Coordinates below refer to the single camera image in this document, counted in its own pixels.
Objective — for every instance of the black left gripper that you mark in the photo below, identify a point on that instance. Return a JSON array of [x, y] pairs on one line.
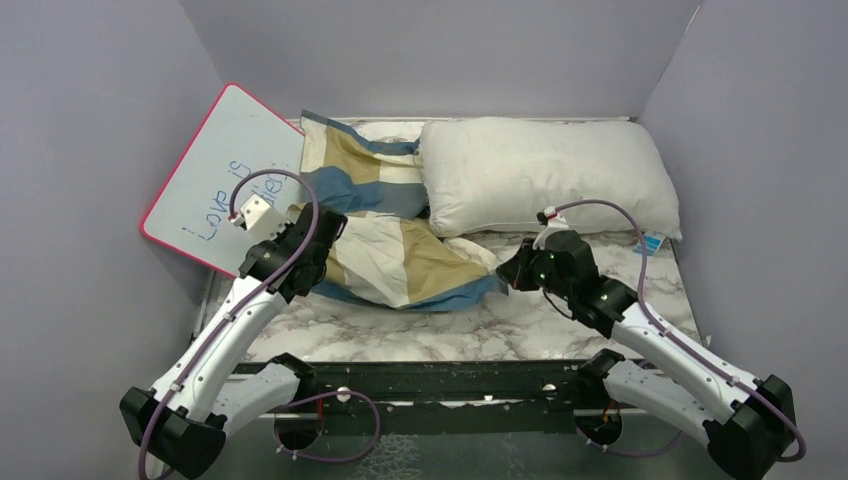
[[283, 232]]

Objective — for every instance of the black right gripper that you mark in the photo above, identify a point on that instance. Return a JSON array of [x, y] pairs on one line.
[[516, 268]]

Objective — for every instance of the white pillow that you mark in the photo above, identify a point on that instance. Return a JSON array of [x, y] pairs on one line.
[[496, 174]]

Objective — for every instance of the blue beige checked pillowcase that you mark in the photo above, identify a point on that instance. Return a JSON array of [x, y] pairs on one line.
[[388, 256]]

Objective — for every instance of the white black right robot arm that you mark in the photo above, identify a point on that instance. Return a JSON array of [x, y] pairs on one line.
[[746, 424]]

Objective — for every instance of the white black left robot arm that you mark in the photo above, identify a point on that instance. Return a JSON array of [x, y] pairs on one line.
[[186, 416]]

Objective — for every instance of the blue white pillow tag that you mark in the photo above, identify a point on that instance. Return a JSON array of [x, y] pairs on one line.
[[651, 243]]

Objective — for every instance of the pink framed whiteboard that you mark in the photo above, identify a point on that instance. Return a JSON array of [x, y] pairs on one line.
[[237, 151]]

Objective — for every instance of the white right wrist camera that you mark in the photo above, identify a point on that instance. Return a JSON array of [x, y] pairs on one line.
[[552, 221]]

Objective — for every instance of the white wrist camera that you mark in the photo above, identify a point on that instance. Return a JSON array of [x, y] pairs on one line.
[[259, 218], [552, 221]]

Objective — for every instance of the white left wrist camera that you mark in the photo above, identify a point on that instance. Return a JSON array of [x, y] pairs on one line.
[[259, 218]]

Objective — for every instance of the aluminium frame rail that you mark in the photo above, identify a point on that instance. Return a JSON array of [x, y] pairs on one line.
[[397, 424]]

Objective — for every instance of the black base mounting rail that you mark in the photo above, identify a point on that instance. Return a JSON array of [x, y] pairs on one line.
[[478, 383]]

